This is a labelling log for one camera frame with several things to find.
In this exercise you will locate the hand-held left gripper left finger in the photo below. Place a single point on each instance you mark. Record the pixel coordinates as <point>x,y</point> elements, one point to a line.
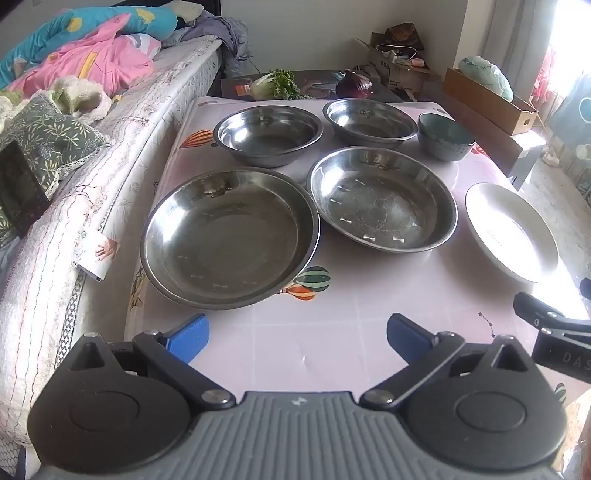
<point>189,339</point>

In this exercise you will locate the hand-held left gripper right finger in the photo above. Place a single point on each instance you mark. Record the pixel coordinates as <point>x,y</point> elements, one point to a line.
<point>408,339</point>

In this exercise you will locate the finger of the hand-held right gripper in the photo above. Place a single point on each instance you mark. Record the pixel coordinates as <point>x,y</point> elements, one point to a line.
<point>542,316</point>

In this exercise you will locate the white ceramic plate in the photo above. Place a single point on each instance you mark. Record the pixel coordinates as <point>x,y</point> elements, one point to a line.
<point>508,230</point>

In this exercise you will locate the large steel plate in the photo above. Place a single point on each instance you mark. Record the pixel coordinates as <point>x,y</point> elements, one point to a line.
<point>378,203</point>
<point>221,240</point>

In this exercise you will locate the teal ceramic bowl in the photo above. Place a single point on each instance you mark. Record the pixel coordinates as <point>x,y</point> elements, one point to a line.
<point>443,143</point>

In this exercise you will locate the steel bowl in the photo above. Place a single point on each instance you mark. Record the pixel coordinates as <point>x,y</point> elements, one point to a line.
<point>268,134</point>
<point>369,120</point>

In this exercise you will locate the pink printed tablecloth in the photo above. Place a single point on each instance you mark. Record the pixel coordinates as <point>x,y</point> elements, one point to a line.
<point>351,295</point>

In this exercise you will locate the white photo card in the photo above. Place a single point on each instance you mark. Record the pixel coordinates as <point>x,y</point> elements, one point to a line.
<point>99,256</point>

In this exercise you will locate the white shoes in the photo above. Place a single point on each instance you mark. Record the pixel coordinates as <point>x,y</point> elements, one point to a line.
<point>551,158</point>

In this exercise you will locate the bed with white mattress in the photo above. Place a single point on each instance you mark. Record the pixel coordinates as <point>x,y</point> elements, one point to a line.
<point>115,184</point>

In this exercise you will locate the large dark carton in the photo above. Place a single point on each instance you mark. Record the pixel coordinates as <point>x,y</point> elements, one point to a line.
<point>498,147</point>

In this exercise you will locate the blue hanging cloth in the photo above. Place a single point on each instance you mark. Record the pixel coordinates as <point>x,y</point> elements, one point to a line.
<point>572,110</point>

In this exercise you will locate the long open cardboard box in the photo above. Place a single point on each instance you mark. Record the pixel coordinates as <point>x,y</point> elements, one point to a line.
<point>489,106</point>

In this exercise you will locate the red hanging clothing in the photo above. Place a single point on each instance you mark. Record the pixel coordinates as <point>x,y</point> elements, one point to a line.
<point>547,78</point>

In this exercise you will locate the pale green plastic bag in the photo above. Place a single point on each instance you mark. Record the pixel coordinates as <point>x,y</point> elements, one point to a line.
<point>489,76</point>

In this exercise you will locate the green floral pillow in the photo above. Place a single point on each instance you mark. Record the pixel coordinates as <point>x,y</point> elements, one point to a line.
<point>51,129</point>

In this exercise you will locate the red onion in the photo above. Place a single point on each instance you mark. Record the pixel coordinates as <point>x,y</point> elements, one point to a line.
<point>353,85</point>

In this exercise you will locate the white fleece cloth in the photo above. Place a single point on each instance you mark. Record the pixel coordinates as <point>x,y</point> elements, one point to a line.
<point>83,97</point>

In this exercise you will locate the napa cabbage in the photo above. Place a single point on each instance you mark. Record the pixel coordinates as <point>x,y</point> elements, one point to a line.
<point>277,85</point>

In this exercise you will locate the small cardboard box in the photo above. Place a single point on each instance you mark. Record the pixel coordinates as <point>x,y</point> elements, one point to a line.
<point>397,69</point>

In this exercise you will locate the grey curtain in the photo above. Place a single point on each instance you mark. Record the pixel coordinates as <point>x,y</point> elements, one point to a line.
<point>512,27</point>

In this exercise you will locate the pink blanket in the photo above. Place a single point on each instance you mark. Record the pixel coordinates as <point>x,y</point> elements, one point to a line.
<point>92,60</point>

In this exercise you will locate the grey crumpled cloth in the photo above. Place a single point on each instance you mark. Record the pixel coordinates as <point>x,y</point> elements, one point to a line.
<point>217,41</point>

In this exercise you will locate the brown snack bag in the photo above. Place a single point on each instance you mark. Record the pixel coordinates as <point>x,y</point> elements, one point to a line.
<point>405,36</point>

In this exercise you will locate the cream cloth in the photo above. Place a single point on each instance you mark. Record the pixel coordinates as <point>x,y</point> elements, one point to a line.
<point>187,9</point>

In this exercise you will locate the pink and blue bedding pile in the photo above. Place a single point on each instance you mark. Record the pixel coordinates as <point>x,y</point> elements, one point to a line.
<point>74,18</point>

